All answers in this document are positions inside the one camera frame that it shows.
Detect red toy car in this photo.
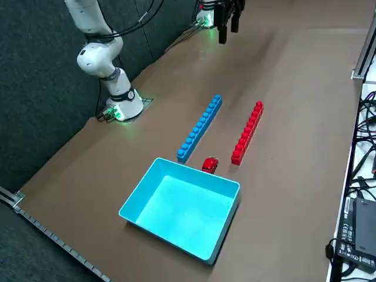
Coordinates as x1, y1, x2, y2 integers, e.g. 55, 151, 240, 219
201, 156, 220, 175

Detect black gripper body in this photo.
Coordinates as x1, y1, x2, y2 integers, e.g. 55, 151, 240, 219
213, 0, 246, 8

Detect black base cable bundle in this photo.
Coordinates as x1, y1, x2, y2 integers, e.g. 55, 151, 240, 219
163, 22, 204, 53

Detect aluminium table edge rail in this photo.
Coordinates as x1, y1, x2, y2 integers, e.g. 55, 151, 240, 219
0, 186, 113, 282

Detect blue building block row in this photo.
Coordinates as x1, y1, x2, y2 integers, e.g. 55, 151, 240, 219
176, 93, 223, 164

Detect black power adapter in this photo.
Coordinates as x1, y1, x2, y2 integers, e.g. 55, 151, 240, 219
337, 196, 376, 266

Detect cyan plastic bin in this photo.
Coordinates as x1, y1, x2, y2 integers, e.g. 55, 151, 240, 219
118, 157, 241, 266

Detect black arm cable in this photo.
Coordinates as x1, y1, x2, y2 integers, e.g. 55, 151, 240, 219
98, 0, 166, 41

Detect aluminium frame profile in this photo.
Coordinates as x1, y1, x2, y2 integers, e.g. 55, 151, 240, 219
350, 16, 376, 80

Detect red building block row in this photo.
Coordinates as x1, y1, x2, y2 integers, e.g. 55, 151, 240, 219
230, 100, 264, 166

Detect tangled black cables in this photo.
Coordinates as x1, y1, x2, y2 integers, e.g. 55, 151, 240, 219
348, 90, 376, 206

